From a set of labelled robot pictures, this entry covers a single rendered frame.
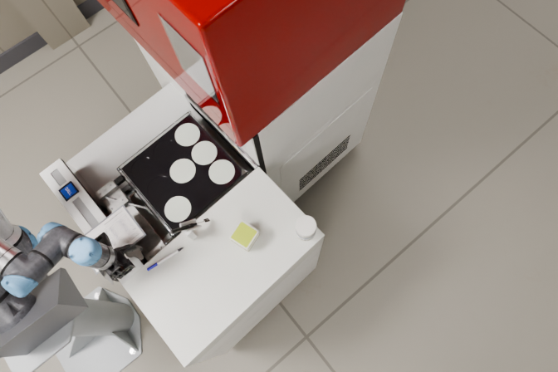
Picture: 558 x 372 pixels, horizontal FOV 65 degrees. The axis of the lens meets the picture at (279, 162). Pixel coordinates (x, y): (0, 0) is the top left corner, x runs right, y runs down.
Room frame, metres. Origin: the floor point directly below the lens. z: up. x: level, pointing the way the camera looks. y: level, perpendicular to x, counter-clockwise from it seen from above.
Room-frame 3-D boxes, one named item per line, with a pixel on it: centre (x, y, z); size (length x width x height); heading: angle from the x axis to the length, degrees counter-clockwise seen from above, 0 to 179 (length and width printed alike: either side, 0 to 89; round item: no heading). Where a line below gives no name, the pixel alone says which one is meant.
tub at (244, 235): (0.31, 0.15, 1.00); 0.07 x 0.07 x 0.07; 51
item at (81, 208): (0.46, 0.71, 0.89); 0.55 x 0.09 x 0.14; 36
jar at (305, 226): (0.31, -0.06, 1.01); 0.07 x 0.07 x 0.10
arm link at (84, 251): (0.27, 0.57, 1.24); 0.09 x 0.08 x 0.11; 60
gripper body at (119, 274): (0.26, 0.57, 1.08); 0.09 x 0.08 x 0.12; 36
